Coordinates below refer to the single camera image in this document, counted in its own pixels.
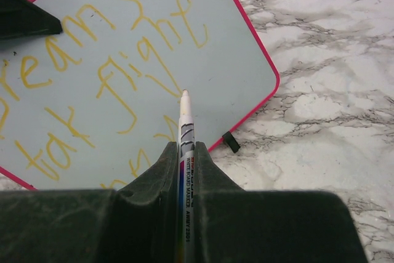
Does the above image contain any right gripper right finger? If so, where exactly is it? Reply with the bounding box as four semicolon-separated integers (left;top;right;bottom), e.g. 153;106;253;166
194;142;367;262

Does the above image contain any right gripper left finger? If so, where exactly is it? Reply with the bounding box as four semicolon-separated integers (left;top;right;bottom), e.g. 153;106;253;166
1;142;177;262

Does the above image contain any white yellow whiteboard marker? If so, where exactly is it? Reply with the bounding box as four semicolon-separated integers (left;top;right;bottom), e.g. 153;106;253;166
175;90;195;262

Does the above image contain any pink framed whiteboard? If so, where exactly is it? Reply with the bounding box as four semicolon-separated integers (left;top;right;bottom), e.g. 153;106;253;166
1;0;279;190

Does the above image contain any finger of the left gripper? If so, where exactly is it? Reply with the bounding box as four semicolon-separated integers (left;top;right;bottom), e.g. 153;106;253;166
1;0;63;51

